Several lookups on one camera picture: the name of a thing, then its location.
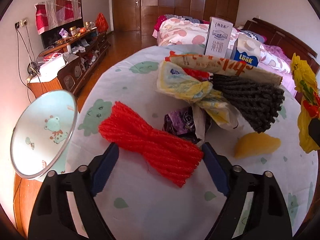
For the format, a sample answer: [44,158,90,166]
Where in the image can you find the red foam net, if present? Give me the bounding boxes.
[98,101,203,187]

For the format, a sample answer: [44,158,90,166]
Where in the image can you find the black foam net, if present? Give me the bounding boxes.
[209,74,285,133]

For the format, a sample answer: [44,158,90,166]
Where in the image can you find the yellow plastic bag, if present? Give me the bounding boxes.
[290,54,319,153]

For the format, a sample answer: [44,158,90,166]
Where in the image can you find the yellow white tissue pack wrapper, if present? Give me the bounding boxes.
[157,61,239,130]

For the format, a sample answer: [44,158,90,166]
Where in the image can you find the mint green trash bin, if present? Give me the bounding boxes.
[10,90,78,181]

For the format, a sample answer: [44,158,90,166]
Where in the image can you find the purple plastic wrapper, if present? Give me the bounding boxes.
[162,106,200,144]

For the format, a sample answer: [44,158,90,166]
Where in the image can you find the white box on cabinet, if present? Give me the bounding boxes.
[40,54,66,82]

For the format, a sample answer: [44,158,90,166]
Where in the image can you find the wooden TV cabinet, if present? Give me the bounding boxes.
[28,29,110,98]

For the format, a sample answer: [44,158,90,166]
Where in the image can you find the blue Look drink carton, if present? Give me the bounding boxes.
[231,33,261,67]

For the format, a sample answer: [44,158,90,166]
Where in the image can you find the white milk carton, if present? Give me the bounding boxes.
[204,17,233,58]

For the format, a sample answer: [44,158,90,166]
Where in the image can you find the red bag on cabinet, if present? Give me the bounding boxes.
[95,13,109,33]

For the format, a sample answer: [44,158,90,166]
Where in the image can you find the red pink patchwork cloth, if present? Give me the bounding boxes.
[35,0,82,35]

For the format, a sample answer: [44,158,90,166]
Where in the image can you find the brown wooden wardrobe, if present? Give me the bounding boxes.
[140,0,239,35]

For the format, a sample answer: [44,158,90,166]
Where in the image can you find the wooden door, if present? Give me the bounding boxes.
[112,0,140,31]

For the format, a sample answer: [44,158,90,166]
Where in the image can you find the hanging cables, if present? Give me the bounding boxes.
[15,24,46,103]

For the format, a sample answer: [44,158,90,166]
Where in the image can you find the wooden bed frame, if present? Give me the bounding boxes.
[238,18,319,102]

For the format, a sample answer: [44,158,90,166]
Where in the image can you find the wall power outlet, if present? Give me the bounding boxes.
[15,18,28,29]

